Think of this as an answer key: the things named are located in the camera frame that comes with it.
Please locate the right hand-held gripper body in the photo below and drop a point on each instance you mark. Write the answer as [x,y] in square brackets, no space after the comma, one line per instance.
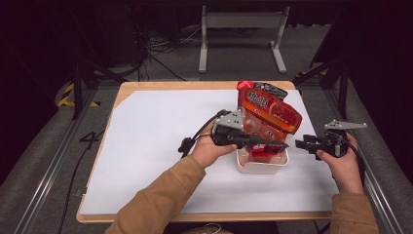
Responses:
[334,143]

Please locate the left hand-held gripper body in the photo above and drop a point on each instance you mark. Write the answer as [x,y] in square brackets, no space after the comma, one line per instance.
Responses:
[227,133]

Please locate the white divided container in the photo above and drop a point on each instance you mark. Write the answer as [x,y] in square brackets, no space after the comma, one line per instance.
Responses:
[259,167]

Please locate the large orange sauce packet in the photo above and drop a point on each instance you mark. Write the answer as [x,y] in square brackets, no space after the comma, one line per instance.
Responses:
[269,113]

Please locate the black and red soup packet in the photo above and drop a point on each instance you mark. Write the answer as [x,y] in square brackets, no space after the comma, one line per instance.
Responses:
[272,89]

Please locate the person's left hand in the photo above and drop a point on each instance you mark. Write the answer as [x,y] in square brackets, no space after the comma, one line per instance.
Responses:
[207,152]

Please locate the person's right hand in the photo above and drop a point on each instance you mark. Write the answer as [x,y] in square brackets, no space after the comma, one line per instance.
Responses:
[345,172]

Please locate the black metal stand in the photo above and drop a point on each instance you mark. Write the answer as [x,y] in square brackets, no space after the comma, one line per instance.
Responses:
[77,87]
[342,87]

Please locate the white table mat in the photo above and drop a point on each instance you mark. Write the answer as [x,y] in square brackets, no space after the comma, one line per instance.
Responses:
[146,130]

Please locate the white metal stand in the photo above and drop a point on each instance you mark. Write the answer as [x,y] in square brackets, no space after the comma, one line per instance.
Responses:
[242,20]

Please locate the yellow and black striped tape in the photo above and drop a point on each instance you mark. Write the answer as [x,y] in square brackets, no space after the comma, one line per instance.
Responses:
[66,92]

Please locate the aluminium rail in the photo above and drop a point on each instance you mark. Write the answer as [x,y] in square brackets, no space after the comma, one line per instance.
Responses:
[48,172]
[380,195]

